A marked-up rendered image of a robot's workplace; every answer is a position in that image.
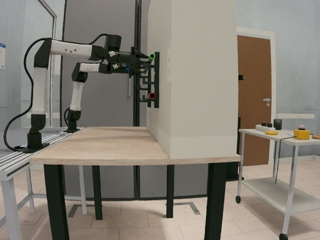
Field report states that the beige wall panel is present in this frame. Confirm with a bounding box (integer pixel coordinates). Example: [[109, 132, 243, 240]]
[[146, 0, 238, 159]]

